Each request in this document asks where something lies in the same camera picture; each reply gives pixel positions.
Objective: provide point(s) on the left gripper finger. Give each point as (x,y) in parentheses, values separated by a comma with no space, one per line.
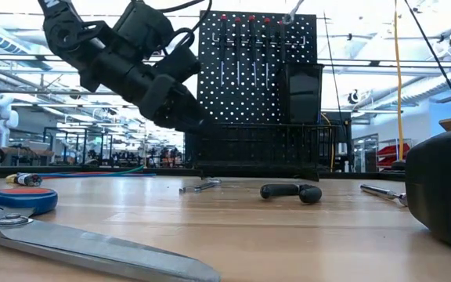
(188,113)

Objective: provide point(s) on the silver combination wrench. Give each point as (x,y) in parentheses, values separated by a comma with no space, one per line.
(295,9)
(200,186)

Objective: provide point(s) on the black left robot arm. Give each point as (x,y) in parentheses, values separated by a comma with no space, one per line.
(69,35)

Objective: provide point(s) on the black metal pegboard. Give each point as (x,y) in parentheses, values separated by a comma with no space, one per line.
(229,102)

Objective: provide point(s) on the black mesh panel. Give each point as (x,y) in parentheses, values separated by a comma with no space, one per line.
(345,129)

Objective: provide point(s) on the red storage bin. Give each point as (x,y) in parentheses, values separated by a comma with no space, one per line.
(390,150)

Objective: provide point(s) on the silver metal rod tool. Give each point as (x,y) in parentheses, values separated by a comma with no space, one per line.
(382,192)

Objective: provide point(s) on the black round puck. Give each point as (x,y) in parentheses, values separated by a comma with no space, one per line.
(397,165)

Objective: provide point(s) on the thin black pole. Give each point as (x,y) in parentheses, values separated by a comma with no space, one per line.
(437,58)

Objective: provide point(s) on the black rounded object at right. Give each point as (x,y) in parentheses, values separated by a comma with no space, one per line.
(444,188)

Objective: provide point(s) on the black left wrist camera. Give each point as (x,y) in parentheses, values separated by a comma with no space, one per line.
(178,62)

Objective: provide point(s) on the black aluminium table frame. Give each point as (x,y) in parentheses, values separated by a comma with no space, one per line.
(178,172)

